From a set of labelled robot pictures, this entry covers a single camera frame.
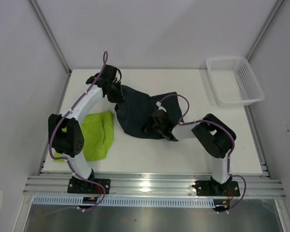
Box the perforated cable tray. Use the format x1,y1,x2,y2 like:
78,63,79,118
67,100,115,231
32,195,215,208

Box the left aluminium frame post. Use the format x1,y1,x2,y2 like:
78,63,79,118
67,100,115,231
27,0,71,74

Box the dark green shorts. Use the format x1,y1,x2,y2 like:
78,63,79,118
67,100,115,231
115,85,182,140

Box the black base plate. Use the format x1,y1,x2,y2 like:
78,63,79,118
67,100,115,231
67,177,111,194
192,180,241,197

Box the white plastic basket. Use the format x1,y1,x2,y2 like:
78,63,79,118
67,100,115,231
206,56,265,107

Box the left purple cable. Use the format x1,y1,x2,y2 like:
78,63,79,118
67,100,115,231
44,51,109,215

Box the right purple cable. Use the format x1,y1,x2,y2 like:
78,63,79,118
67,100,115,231
157,93,247,215

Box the aluminium frame post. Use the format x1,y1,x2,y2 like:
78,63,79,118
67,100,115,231
246,0,288,62
27,0,71,74

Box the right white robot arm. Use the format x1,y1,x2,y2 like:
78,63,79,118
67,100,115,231
143,109,236,195

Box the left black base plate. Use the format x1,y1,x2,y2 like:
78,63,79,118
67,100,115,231
67,177,111,194

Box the purple cable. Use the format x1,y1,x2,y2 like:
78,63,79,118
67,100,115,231
44,51,109,215
157,93,247,215

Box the aluminium mounting rail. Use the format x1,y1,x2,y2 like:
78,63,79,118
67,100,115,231
23,172,286,199

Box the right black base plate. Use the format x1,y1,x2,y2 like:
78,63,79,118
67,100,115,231
192,180,241,197

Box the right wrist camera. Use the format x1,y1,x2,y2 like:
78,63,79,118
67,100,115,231
156,101,167,112

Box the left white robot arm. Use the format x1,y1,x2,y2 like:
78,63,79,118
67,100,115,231
48,64,124,193

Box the right aluminium frame post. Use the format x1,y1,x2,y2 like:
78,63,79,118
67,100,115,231
246,0,288,62

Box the lime green shorts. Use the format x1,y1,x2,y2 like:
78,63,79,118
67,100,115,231
53,110,116,163

